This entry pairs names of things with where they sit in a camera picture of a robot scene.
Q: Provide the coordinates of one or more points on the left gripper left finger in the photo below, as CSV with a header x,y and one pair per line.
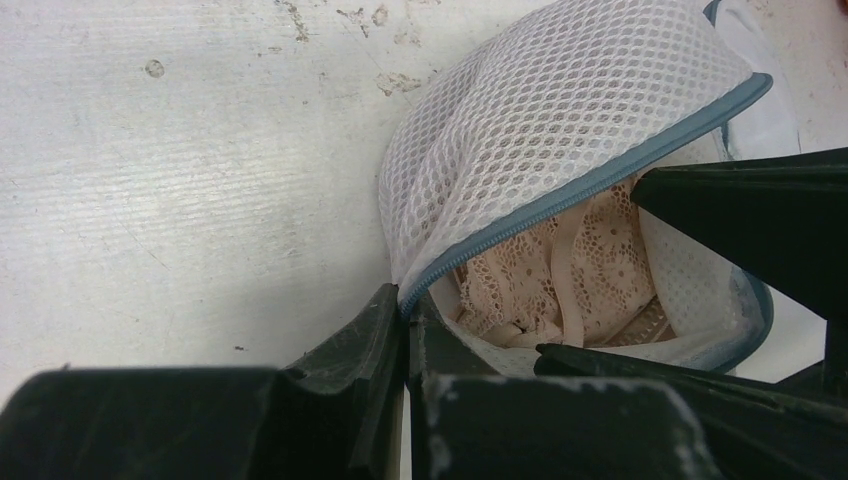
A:
x,y
335,413

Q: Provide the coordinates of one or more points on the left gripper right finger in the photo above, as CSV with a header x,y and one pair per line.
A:
x,y
470,422

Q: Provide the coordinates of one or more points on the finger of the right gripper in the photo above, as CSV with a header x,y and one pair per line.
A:
x,y
755,430
784,220

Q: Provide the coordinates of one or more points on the beige lace bra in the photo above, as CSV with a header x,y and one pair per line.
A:
x,y
580,278

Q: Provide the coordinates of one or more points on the blue-trimmed mesh laundry bag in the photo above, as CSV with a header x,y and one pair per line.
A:
x,y
568,101

